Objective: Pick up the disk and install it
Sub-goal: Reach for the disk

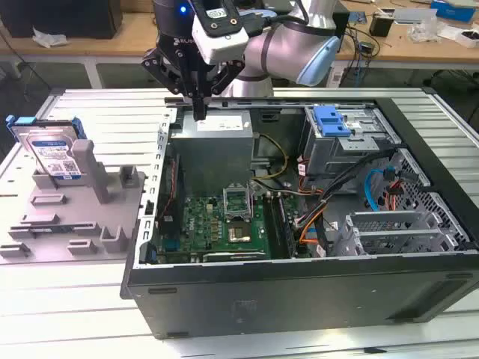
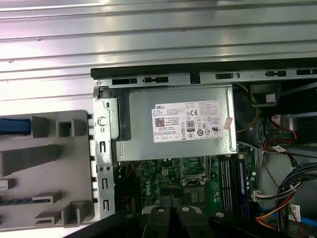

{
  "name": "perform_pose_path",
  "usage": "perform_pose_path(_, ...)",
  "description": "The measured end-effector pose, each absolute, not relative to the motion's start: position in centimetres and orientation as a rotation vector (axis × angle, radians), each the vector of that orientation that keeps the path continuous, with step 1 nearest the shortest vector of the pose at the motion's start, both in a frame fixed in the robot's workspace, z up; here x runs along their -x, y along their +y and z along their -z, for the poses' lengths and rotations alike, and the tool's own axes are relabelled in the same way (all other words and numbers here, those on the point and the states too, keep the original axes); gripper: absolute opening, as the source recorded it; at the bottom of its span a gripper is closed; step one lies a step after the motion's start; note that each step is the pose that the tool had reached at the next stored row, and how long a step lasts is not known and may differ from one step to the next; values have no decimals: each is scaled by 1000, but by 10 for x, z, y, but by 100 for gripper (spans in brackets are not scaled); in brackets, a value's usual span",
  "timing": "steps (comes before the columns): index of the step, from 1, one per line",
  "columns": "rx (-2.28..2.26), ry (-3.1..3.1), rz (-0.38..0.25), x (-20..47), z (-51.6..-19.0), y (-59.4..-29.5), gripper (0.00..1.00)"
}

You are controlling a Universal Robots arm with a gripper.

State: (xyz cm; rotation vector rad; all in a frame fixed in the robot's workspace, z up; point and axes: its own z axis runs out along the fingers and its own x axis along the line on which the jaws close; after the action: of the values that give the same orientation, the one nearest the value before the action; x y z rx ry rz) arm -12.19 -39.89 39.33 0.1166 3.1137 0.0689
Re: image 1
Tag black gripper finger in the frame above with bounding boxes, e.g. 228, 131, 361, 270
201, 61, 247, 121
141, 46, 202, 121

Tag hard disk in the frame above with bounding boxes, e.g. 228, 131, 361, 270
5, 115, 85, 188

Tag blue data wire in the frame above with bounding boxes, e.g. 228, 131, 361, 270
364, 168, 396, 213

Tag red yellow disk power wire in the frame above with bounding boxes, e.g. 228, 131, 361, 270
381, 166, 404, 211

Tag grey metal disk bay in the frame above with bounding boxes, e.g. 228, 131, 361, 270
331, 210, 465, 258

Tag wooden desk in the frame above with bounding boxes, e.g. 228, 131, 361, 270
0, 0, 479, 72

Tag grey power supply unit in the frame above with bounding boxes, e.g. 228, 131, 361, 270
170, 110, 255, 195

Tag metal socket cover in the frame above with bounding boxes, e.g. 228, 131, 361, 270
222, 182, 254, 220

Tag blue plastic drive latch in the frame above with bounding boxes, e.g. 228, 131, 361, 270
314, 106, 353, 138

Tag large black box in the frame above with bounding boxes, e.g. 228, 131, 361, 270
0, 0, 124, 40

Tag crumpled white plastic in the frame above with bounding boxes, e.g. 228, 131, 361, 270
31, 25, 70, 49

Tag black case fan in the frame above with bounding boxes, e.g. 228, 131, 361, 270
159, 151, 185, 240

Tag grey metal drive cage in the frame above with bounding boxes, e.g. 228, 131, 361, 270
302, 105, 398, 195

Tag green motherboard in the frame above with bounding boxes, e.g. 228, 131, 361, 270
155, 186, 300, 263

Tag black RAM slot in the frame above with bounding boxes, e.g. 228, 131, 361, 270
267, 192, 288, 260
278, 192, 299, 258
263, 192, 282, 260
272, 192, 293, 259

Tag small black box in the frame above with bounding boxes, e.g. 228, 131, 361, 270
369, 13, 394, 37

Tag CPU socket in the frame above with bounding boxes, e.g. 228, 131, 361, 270
228, 220, 252, 244

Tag grey parts rack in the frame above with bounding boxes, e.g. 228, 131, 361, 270
0, 140, 147, 266

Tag long black expansion slot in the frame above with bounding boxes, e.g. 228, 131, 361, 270
201, 251, 269, 265

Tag flat grey box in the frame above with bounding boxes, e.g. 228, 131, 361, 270
392, 7, 438, 25

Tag clear plastic bag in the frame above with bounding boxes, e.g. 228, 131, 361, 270
407, 16, 439, 42

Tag RAM stick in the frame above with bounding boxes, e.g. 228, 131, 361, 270
28, 223, 97, 235

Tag white tray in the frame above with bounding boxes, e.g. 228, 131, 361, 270
437, 22, 479, 49

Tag black PC case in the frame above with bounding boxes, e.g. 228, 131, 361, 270
119, 95, 479, 341

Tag blue cardboard box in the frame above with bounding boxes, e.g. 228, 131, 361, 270
430, 0, 479, 19

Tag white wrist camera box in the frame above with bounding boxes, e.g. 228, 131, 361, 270
192, 0, 251, 65

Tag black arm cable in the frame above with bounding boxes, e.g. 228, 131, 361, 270
239, 0, 311, 38

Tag yellow black power wire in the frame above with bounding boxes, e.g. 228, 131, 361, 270
253, 133, 290, 181

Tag black wire bundle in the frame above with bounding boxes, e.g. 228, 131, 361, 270
295, 147, 398, 227

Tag orange board wires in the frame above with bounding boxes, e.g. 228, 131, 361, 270
298, 207, 327, 246

